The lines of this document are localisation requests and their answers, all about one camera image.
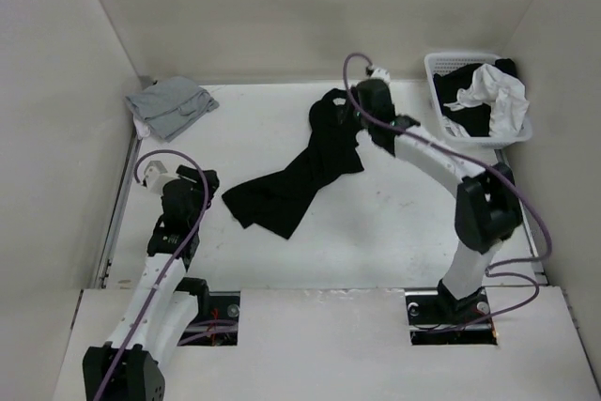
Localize black tank top in basket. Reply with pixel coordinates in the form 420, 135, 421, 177
432, 58, 530, 139

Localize white tank top in basket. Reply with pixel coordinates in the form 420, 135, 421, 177
444, 64, 530, 139

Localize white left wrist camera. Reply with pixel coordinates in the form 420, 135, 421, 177
142, 160, 172, 195

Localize white plastic laundry basket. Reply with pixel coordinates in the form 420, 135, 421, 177
424, 52, 533, 149

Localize folded grey tank top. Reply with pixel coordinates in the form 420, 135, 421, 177
125, 76, 220, 143

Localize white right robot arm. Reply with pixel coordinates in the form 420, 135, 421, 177
347, 78, 523, 325

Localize aluminium table frame rail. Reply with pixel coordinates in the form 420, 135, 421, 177
91, 75, 152, 289

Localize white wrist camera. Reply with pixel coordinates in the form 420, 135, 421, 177
365, 64, 391, 85
142, 160, 172, 195

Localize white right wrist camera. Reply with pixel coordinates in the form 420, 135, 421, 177
365, 64, 391, 85

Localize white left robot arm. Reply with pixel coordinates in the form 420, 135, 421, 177
83, 161, 220, 400

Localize black tank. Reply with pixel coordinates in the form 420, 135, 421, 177
432, 58, 530, 139
222, 88, 364, 239

